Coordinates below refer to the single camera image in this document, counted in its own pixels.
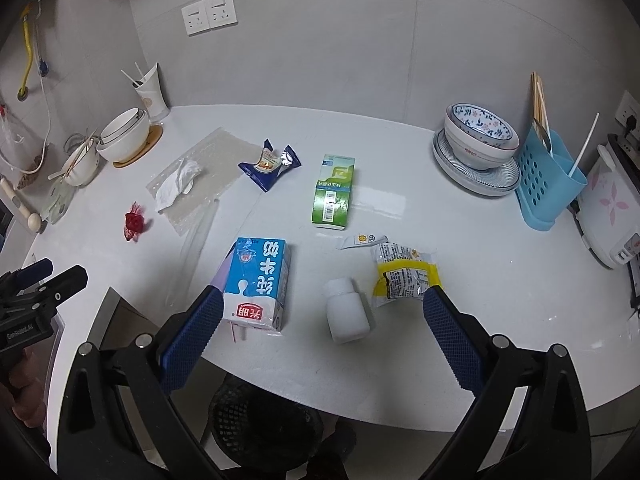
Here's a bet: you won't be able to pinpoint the white plastic spoon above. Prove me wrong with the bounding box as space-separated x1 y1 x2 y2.
567 112 600 178

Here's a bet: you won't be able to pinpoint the wooden chopsticks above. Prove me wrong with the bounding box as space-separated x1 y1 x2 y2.
530 72 551 151

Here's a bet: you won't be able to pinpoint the blue white milk carton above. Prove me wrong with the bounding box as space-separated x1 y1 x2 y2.
210 236 291 342

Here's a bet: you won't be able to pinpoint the teal mesh trash basket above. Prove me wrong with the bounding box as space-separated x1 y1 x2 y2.
207 375 324 479

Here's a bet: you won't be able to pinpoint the blue patterned bowl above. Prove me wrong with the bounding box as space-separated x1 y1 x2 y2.
444 103 521 171

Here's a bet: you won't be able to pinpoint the blue cookie wrapper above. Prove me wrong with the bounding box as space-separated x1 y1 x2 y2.
238 139 302 192

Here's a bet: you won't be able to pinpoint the small white orange sachet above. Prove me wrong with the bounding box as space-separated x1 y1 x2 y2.
336 233 388 250

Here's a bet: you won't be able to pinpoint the person's left hand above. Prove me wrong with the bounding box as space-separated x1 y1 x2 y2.
1 348 47 428

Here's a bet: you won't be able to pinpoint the white ceramic cup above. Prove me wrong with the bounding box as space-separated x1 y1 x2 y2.
120 63 170 124

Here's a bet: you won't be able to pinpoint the blue striped plate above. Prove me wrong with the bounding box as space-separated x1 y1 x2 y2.
432 129 521 197

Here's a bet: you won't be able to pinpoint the clear bubble wrap sheet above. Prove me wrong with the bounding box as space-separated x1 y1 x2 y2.
146 128 262 236

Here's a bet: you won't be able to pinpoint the white plastic pill bottle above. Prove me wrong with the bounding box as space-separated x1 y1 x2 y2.
323 278 371 344

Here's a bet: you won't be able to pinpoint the wall socket with plug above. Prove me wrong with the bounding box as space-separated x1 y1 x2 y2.
614 90 640 141

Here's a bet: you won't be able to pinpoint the clear plastic bag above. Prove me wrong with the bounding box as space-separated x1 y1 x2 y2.
1 105 47 190

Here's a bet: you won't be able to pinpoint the white tissue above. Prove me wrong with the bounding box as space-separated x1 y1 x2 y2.
155 158 202 212

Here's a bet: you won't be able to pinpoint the green white medicine box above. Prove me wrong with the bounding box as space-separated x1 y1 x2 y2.
311 154 355 230

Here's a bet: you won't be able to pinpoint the white cable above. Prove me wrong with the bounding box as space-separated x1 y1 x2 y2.
0 0 54 176

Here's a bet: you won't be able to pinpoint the blue utensil holder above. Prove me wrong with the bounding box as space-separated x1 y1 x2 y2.
515 127 587 231

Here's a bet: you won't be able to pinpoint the red mesh net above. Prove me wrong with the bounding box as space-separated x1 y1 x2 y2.
124 202 151 243

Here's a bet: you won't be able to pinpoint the stacked white bowls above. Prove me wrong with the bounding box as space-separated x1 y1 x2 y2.
96 108 150 162

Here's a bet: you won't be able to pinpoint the yellow silver snack wrapper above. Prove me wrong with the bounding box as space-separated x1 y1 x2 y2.
371 242 442 308

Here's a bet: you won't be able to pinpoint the white bowl with chopsticks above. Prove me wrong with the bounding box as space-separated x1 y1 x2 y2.
48 134 101 188

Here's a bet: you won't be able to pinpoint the white floral rice cooker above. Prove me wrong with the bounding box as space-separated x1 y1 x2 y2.
576 134 639 269

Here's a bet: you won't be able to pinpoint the yellow hose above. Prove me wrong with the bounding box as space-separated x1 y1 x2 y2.
16 3 36 101

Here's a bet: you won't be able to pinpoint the wooden coaster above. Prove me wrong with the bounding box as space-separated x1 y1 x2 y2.
113 125 164 169

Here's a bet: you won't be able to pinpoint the clear glass dish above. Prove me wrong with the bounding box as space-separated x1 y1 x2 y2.
41 179 76 226

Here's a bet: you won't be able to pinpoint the white double wall socket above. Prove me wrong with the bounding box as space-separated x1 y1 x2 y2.
181 0 238 36

